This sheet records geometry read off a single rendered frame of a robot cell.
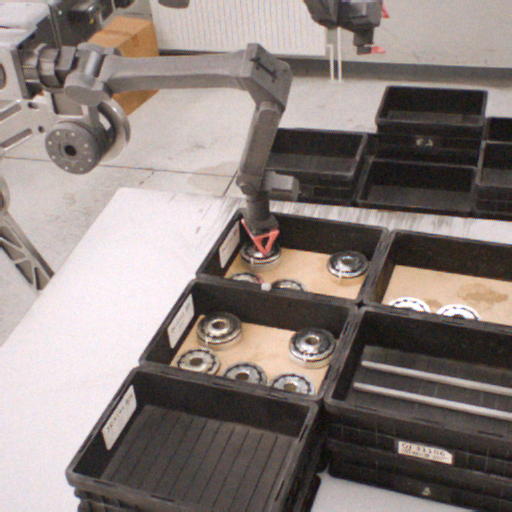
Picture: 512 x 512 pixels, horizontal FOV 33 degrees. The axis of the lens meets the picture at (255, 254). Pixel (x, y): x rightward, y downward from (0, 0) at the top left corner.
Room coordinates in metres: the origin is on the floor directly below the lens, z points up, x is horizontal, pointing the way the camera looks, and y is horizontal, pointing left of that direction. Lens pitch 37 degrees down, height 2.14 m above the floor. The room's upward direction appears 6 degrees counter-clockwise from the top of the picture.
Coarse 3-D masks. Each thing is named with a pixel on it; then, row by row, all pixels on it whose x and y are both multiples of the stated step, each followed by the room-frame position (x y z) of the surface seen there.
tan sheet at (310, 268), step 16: (240, 256) 1.77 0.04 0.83; (288, 256) 1.75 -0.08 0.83; (304, 256) 1.74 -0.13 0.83; (320, 256) 1.73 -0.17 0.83; (256, 272) 1.69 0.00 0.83; (272, 272) 1.69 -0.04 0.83; (288, 272) 1.68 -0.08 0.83; (304, 272) 1.67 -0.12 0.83; (320, 272) 1.67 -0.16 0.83; (320, 288) 1.61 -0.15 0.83; (336, 288) 1.60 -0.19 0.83; (352, 288) 1.59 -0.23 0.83
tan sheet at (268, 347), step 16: (192, 336) 1.48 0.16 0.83; (256, 336) 1.46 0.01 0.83; (272, 336) 1.45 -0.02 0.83; (288, 336) 1.45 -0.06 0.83; (224, 352) 1.41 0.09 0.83; (240, 352) 1.41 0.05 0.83; (256, 352) 1.40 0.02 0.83; (272, 352) 1.40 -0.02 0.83; (288, 352) 1.39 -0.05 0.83; (272, 368) 1.35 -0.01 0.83; (288, 368) 1.34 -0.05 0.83; (304, 368) 1.34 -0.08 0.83; (320, 368) 1.33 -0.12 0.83
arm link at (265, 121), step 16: (256, 112) 1.50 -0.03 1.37; (272, 112) 1.45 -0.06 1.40; (256, 128) 1.55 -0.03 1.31; (272, 128) 1.54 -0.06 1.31; (256, 144) 1.58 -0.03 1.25; (272, 144) 1.60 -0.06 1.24; (240, 160) 1.72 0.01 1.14; (256, 160) 1.62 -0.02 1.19; (240, 176) 1.67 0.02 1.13; (256, 176) 1.65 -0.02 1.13
